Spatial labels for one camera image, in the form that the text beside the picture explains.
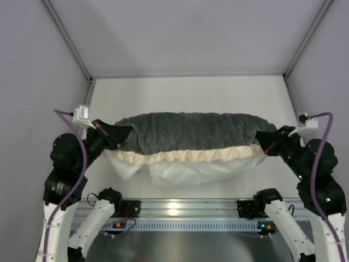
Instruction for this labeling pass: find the grey cream-ruffled pillowcase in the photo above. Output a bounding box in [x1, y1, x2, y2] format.
[107, 112, 276, 166]

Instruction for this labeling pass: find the white pillow insert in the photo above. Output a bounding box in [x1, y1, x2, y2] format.
[106, 151, 266, 187]

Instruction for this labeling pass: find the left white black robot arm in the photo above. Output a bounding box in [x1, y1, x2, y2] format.
[36, 120, 132, 261]

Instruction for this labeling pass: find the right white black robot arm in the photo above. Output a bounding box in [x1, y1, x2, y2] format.
[254, 126, 348, 261]

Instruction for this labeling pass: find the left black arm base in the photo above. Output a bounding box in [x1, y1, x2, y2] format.
[119, 200, 141, 218]

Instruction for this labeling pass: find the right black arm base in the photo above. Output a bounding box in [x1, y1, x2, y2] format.
[237, 200, 262, 220]

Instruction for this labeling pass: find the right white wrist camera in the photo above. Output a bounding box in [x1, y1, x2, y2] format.
[288, 112, 318, 137]

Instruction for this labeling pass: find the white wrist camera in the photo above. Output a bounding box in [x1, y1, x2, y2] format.
[73, 104, 96, 129]
[288, 112, 318, 137]

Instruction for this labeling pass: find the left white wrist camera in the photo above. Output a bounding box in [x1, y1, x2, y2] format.
[73, 104, 96, 129]

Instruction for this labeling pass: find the aluminium mounting rail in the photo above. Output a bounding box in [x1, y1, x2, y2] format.
[76, 198, 311, 219]

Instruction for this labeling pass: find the slotted grey cable duct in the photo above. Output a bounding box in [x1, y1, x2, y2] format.
[101, 219, 276, 234]

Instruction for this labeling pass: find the left aluminium frame post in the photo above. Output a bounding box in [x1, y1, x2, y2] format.
[40, 0, 95, 82]

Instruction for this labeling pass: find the aluminium frame post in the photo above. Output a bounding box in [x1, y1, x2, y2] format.
[282, 0, 335, 81]
[40, 0, 95, 82]

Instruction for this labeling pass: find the right aluminium frame post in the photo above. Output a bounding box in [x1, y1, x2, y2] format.
[282, 0, 335, 81]

